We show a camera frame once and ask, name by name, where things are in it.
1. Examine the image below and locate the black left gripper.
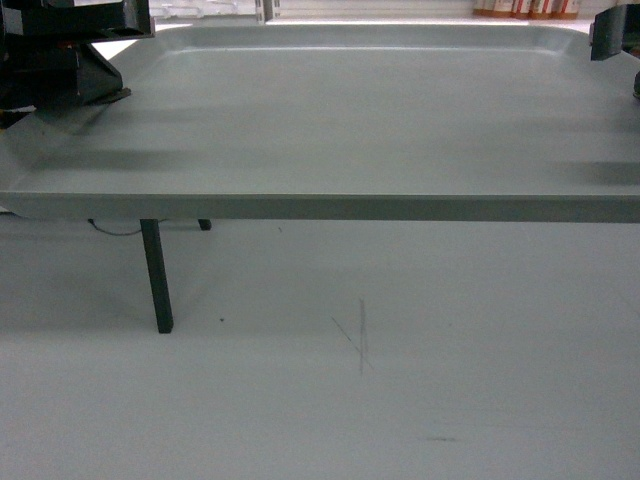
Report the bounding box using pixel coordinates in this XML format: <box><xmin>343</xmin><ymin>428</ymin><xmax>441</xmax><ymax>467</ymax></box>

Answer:
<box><xmin>1</xmin><ymin>1</ymin><xmax>155</xmax><ymax>111</ymax></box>

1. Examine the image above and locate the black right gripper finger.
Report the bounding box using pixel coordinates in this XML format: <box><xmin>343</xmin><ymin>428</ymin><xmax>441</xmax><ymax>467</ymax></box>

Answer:
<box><xmin>590</xmin><ymin>4</ymin><xmax>639</xmax><ymax>61</ymax></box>

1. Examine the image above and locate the grey rectangular serving tray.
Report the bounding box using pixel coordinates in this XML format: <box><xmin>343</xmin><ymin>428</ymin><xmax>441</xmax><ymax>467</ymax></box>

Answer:
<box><xmin>1</xmin><ymin>25</ymin><xmax>639</xmax><ymax>223</ymax></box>

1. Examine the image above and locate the orange drink bottles top right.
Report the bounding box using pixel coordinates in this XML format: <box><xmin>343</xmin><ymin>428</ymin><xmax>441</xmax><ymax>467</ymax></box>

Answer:
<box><xmin>472</xmin><ymin>0</ymin><xmax>582</xmax><ymax>20</ymax></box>

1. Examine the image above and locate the black table leg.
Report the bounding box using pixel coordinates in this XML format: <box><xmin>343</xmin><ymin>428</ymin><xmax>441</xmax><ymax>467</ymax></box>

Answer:
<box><xmin>198</xmin><ymin>219</ymin><xmax>212</xmax><ymax>231</ymax></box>
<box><xmin>140</xmin><ymin>219</ymin><xmax>174</xmax><ymax>334</ymax></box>

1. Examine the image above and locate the black floor cable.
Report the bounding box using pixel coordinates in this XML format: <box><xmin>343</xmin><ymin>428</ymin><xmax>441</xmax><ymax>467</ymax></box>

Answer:
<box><xmin>87</xmin><ymin>217</ymin><xmax>144</xmax><ymax>237</ymax></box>

